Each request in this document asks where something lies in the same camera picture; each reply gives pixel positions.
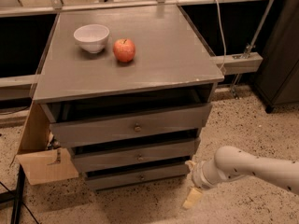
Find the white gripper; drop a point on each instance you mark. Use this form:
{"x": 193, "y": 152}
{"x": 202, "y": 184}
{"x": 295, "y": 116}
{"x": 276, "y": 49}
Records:
{"x": 198, "y": 176}

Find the grey bottom drawer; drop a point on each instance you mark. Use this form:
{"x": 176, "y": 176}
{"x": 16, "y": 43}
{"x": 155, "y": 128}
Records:
{"x": 141, "y": 175}

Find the grey drawer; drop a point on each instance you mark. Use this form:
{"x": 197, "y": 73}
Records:
{"x": 115, "y": 128}
{"x": 134, "y": 155}
{"x": 141, "y": 175}

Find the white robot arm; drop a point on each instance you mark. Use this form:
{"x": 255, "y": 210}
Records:
{"x": 231, "y": 163}

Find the grey middle drawer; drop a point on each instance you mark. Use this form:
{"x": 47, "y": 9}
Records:
{"x": 134, "y": 155}

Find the grey drawer cabinet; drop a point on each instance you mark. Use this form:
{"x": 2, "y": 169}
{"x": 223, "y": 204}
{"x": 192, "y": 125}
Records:
{"x": 127, "y": 92}

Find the grey top drawer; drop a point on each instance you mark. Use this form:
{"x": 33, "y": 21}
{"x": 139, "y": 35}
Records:
{"x": 115, "y": 128}

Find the dark cabinet on right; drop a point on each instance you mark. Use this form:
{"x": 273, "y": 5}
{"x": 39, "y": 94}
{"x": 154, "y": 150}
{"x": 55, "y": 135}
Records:
{"x": 277, "y": 80}

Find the metal diagonal strut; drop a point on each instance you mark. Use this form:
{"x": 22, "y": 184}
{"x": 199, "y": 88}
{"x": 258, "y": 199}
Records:
{"x": 249, "y": 47}

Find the red apple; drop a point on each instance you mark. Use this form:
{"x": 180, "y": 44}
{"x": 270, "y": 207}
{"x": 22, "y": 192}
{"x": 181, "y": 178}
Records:
{"x": 124, "y": 50}

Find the brown cardboard box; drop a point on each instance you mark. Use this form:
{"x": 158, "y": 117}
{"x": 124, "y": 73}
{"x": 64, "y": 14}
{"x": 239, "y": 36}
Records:
{"x": 40, "y": 164}

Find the white ceramic bowl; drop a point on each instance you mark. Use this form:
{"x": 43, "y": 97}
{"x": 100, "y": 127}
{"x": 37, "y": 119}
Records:
{"x": 92, "y": 37}

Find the black stand leg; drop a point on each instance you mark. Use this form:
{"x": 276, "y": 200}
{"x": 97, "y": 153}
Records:
{"x": 16, "y": 197}

